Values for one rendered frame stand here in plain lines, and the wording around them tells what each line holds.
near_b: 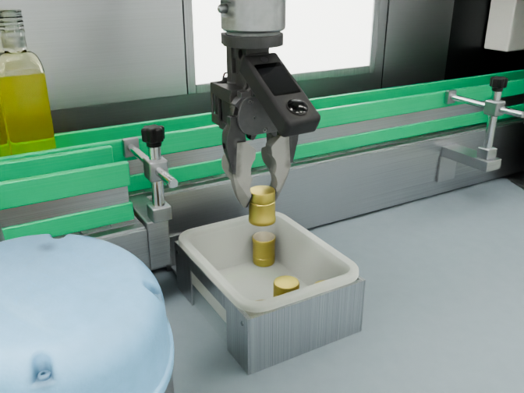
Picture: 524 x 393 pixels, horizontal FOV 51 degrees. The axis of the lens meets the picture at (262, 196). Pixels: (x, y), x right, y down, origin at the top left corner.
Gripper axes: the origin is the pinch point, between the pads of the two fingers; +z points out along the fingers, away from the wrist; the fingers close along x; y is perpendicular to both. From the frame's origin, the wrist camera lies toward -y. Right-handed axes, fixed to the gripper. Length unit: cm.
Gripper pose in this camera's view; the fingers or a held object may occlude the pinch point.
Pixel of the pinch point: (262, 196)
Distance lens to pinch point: 70.7
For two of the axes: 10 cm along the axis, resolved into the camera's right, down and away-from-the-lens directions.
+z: 0.0, 9.2, 3.9
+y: -4.8, -3.4, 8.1
